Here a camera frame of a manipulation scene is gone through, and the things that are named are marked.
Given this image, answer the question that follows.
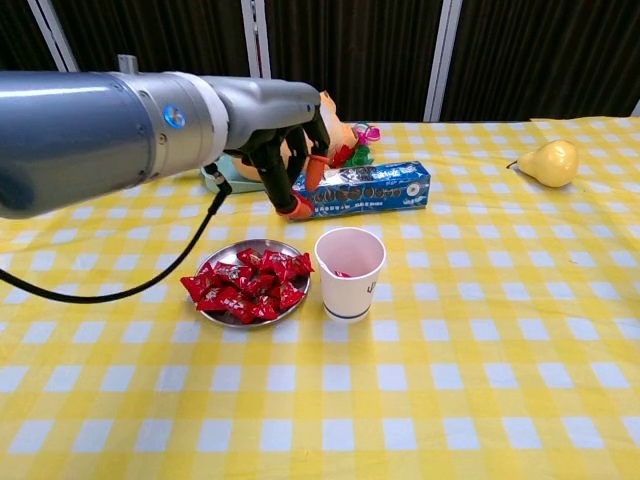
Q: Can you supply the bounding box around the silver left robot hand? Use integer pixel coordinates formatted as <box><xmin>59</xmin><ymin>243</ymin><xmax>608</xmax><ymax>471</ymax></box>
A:
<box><xmin>214</xmin><ymin>75</ymin><xmax>331</xmax><ymax>222</ymax></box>

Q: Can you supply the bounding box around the round silver metal plate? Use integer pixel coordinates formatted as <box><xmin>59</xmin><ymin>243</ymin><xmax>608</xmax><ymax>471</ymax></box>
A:
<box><xmin>194</xmin><ymin>238</ymin><xmax>312</xmax><ymax>329</ymax></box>

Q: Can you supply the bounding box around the white paper cup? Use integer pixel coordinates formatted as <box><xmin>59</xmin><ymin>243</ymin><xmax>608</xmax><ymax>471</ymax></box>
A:
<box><xmin>313</xmin><ymin>227</ymin><xmax>387</xmax><ymax>324</ymax></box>

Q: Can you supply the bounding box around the orange plush toy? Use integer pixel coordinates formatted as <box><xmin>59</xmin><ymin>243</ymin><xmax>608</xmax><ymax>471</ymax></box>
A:
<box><xmin>233</xmin><ymin>89</ymin><xmax>358</xmax><ymax>182</ymax></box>

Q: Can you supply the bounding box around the teal plastic dustpan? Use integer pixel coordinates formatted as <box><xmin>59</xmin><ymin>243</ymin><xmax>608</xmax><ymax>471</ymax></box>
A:
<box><xmin>199</xmin><ymin>154</ymin><xmax>269</xmax><ymax>195</ymax></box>

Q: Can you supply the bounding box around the pink green red tassel toy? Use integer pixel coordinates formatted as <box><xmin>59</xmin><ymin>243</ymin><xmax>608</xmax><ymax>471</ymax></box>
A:
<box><xmin>330</xmin><ymin>121</ymin><xmax>382</xmax><ymax>170</ymax></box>

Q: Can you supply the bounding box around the black curtain panel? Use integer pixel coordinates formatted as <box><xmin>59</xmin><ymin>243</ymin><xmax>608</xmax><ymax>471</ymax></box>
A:
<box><xmin>52</xmin><ymin>0</ymin><xmax>257</xmax><ymax>84</ymax></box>
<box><xmin>439</xmin><ymin>0</ymin><xmax>640</xmax><ymax>123</ymax></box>
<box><xmin>0</xmin><ymin>0</ymin><xmax>66</xmax><ymax>74</ymax></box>
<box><xmin>264</xmin><ymin>0</ymin><xmax>444</xmax><ymax>123</ymax></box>

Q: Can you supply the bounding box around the blue cookie box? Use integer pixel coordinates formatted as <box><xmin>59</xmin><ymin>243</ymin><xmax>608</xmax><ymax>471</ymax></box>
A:
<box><xmin>289</xmin><ymin>160</ymin><xmax>432</xmax><ymax>221</ymax></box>

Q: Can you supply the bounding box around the yellow pear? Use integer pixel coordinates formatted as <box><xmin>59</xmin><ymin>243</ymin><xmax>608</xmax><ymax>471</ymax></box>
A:
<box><xmin>505</xmin><ymin>139</ymin><xmax>580</xmax><ymax>189</ymax></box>

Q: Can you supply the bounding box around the yellow white checkered tablecloth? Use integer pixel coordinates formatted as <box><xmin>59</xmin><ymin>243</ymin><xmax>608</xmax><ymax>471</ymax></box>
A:
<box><xmin>0</xmin><ymin>117</ymin><xmax>640</xmax><ymax>480</ymax></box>

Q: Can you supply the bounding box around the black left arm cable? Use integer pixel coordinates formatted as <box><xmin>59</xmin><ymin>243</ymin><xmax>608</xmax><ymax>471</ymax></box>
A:
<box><xmin>0</xmin><ymin>163</ymin><xmax>234</xmax><ymax>305</ymax></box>

